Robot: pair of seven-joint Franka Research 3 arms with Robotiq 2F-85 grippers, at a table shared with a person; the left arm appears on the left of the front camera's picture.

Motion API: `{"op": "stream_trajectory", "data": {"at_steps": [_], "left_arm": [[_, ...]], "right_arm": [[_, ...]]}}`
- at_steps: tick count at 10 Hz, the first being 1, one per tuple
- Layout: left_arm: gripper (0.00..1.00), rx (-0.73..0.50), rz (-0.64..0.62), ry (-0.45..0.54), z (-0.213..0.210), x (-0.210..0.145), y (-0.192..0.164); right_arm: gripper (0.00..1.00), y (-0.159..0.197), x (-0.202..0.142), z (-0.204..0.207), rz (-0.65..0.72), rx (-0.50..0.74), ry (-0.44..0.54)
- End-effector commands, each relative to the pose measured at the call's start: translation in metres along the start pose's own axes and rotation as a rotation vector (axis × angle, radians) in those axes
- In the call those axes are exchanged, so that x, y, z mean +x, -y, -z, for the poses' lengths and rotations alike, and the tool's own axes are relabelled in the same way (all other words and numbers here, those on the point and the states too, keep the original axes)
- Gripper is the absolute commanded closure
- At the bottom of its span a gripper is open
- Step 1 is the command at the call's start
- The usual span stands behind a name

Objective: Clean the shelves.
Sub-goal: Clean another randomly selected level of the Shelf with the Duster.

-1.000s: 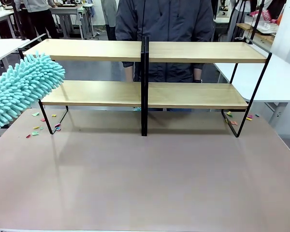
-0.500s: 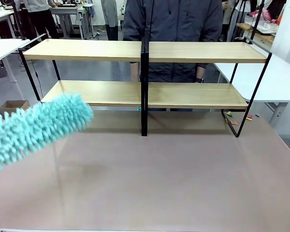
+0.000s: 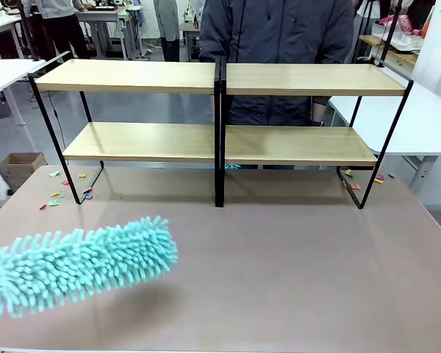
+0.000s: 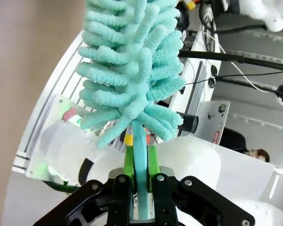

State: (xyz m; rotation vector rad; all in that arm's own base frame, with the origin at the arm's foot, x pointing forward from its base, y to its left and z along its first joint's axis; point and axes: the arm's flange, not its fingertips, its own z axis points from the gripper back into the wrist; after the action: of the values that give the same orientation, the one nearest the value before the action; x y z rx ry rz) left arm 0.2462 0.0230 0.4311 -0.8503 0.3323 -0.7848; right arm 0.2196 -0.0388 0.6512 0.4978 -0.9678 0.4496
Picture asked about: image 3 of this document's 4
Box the bystander in grey coat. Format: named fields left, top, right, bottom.
left=154, top=0, right=182, bottom=63

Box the brown cardboard box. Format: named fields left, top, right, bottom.
left=0, top=151, right=48, bottom=189

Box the person in dark grey jacket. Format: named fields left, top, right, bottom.
left=198, top=0, right=355, bottom=171

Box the wooden two-tier shelf black frame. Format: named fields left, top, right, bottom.
left=27, top=54, right=223, bottom=207
left=220, top=54, right=414, bottom=210

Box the wooden workbench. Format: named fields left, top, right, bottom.
left=359, top=34, right=419, bottom=68

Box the pink printed sign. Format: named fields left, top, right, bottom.
left=377, top=13, right=413, bottom=35

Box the black pole stand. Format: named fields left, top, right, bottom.
left=352, top=0, right=404, bottom=69

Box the bystander in black trousers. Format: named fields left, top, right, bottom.
left=21, top=0, right=91, bottom=60

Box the white table with round legs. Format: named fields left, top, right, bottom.
left=0, top=57, right=48, bottom=143

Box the black floor cable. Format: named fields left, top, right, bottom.
left=46, top=90, right=66, bottom=149

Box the grey metal desk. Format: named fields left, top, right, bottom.
left=75, top=6, right=145, bottom=60

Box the person's left forearm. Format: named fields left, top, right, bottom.
left=312, top=104, right=326, bottom=127

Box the white table with square leg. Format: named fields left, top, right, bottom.
left=325, top=81, right=441, bottom=193

